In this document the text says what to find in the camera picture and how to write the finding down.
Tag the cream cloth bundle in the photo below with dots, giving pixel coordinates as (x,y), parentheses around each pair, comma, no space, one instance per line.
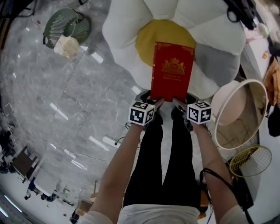
(66,47)

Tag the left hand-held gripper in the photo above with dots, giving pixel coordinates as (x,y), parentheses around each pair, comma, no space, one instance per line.
(140,114)

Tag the black backpack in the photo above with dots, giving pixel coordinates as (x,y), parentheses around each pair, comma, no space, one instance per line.
(245,13)

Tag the dark brown wooden chair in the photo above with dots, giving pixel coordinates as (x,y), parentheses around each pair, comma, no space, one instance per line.
(26,163)

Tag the red book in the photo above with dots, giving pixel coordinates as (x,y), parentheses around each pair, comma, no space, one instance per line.
(172,72)

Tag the person's left forearm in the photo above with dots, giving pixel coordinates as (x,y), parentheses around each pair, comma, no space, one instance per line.
(118,170)

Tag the person's black shoe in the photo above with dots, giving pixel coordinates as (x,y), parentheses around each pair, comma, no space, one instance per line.
(158,118)
(176,113)

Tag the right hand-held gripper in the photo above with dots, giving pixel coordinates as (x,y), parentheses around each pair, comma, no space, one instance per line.
(198,113)

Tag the green slatted basket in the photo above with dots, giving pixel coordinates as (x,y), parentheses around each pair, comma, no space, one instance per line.
(65,19)

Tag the small red item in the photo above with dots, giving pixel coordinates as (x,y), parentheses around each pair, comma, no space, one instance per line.
(265,54)

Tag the person's right black shoe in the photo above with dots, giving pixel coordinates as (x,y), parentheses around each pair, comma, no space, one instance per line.
(176,113)

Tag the white flower-shaped cushion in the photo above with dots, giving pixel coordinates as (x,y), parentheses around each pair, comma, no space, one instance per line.
(197,15)

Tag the person's black trousers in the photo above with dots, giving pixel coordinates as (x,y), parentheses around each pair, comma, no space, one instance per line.
(148,164)

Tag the white power strip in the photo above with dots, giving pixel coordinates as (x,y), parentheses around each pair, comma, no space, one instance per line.
(110,141)

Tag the person's left black shoe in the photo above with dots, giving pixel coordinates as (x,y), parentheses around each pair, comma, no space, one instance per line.
(158,118)

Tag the long white bench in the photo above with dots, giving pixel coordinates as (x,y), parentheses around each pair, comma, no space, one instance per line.
(256,48)

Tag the person's right forearm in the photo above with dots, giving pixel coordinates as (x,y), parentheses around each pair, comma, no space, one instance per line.
(210,157)

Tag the black round bag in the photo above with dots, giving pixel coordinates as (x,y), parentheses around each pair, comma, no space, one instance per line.
(274,122)

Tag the person's white shirt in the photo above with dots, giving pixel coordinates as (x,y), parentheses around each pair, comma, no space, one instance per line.
(159,215)

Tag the small pale green bag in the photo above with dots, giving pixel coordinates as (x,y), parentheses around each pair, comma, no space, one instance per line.
(263,29)

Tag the orange cloth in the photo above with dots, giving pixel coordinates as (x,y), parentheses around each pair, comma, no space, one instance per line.
(273,76)

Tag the black rectangular box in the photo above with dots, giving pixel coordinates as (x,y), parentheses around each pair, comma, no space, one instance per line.
(245,192)

